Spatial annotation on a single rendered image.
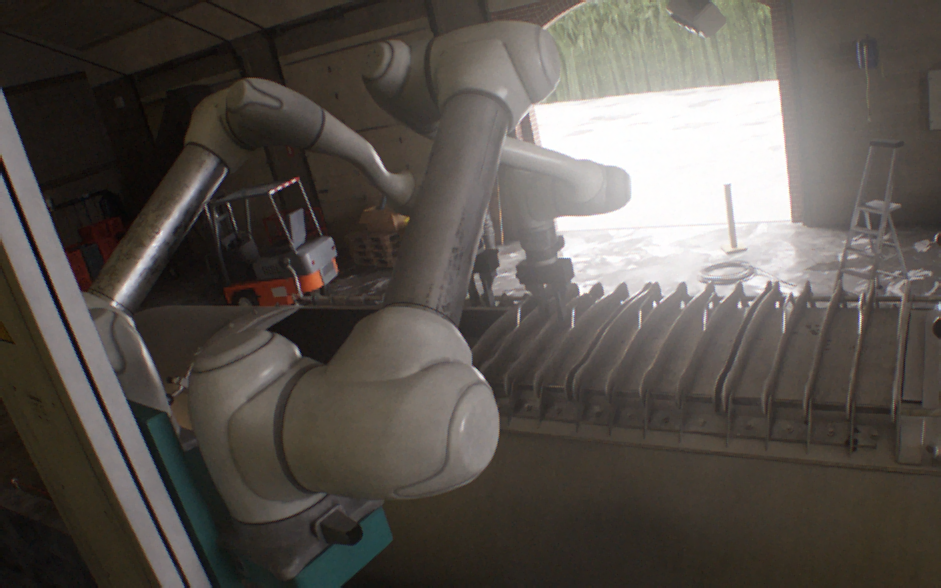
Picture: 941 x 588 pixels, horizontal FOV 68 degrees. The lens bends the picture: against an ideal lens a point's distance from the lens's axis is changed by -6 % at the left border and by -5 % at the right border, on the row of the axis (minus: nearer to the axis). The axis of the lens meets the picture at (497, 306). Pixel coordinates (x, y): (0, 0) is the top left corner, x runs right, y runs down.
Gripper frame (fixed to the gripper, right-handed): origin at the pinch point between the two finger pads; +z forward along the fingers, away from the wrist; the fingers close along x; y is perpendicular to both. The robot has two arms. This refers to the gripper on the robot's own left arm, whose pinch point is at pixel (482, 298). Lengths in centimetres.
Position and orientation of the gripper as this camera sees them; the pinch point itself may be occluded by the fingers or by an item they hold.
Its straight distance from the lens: 200.3
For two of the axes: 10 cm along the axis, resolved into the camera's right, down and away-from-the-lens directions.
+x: -8.4, -0.1, 5.3
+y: 4.9, -4.1, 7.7
